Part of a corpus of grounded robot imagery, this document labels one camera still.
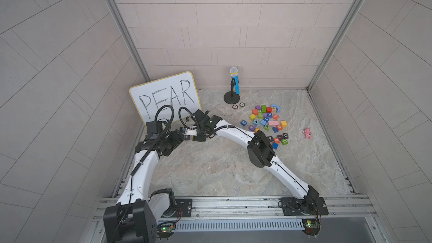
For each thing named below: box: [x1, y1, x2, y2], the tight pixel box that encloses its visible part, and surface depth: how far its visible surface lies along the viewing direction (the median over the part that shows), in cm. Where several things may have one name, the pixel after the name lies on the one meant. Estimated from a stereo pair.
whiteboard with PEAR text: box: [128, 70, 203, 125], surface depth 91 cm
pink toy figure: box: [302, 127, 313, 139], surface depth 95 cm
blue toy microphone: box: [230, 66, 240, 95], surface depth 97 cm
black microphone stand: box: [223, 77, 241, 105], surface depth 113 cm
